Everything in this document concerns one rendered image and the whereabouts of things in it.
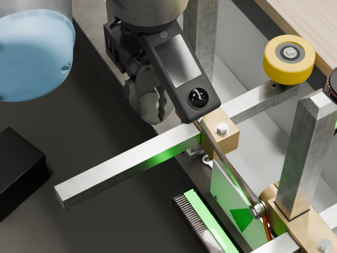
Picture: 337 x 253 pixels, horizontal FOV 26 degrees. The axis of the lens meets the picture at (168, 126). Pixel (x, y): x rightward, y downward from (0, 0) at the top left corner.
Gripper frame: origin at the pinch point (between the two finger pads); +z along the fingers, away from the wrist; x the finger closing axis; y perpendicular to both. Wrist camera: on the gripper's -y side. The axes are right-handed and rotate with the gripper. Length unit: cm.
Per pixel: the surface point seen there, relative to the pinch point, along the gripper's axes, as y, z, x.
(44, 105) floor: 87, 99, -9
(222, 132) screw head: 2.1, 14.1, -12.4
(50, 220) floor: 50, 99, 7
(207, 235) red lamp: -5.4, 28.9, -5.5
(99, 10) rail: 49, 29, -14
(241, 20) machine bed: 25.5, 21.1, -32.7
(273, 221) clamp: -14.3, 14.7, -10.2
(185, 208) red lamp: 0.6, 28.9, -5.0
